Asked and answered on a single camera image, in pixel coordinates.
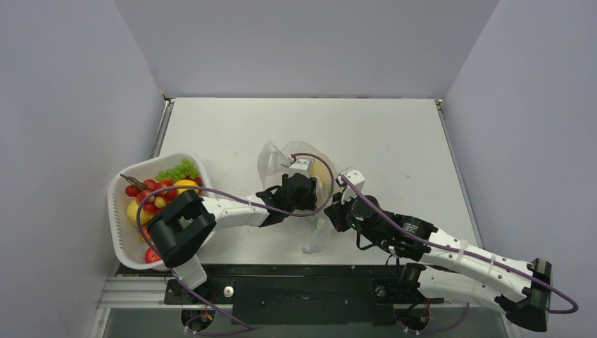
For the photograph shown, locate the clear printed plastic bag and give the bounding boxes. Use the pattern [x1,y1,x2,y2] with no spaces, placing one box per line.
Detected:
[257,141,338,254]

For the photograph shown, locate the red fake cherry bunch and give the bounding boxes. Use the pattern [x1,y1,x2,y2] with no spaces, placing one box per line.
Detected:
[120,174,177,215]

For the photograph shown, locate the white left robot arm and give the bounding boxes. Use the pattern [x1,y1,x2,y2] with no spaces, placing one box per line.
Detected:
[146,173,318,303]

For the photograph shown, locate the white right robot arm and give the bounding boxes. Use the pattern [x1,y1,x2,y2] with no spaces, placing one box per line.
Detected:
[325,194,553,332]

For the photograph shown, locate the green fake grapes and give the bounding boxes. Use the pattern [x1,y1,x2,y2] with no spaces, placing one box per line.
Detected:
[155,158,200,182]

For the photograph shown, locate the yellow fake lemon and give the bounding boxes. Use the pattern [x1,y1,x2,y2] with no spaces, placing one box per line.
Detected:
[126,200,154,227]

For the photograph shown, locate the white plastic basket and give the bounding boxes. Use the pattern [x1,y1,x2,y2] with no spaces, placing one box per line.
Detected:
[107,151,212,271]

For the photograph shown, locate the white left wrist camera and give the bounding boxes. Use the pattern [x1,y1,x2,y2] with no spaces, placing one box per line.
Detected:
[288,157,314,178]

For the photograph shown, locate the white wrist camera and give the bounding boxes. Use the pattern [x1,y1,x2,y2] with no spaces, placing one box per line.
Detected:
[288,157,314,178]
[336,167,365,204]

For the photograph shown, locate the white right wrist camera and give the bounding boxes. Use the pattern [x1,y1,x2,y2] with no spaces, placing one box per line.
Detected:
[336,167,365,204]

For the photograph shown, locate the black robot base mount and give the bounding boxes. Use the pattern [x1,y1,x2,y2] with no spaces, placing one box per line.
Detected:
[163,263,448,327]

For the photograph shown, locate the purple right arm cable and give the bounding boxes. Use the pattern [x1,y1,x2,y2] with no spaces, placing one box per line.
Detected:
[339,175,579,315]

